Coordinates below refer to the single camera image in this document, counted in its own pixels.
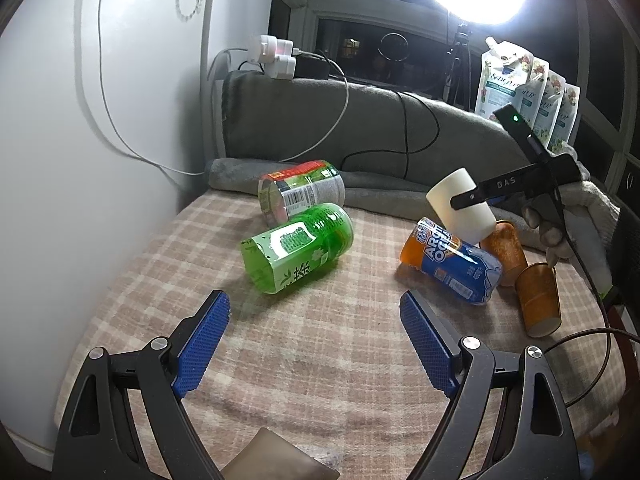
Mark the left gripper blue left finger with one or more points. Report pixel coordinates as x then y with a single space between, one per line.
98 439

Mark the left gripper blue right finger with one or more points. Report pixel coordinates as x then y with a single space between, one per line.
533 437

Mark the white paper cup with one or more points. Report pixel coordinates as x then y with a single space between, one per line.
460 207

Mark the orange paper cup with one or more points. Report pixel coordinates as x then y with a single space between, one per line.
539 300
504 244

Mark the white gloved right hand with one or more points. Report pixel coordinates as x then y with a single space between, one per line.
590 217

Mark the white refill pouch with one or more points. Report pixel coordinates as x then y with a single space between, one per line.
566 119
530 94
550 104
504 68

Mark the blue orange drink bottle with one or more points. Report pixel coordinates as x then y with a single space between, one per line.
469 271

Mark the black tripod stand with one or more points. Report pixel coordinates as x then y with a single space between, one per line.
458 71

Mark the grey fleece blanket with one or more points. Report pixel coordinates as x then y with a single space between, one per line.
390 148

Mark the plaid beige seat cover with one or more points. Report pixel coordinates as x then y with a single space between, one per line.
325 362

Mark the green tea bottle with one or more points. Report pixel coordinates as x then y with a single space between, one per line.
284 255

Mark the black power brick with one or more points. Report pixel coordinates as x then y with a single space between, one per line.
308 67

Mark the clear green labelled bottle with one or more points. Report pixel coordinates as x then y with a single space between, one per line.
284 193

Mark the white power adapter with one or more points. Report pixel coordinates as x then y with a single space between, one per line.
275 55

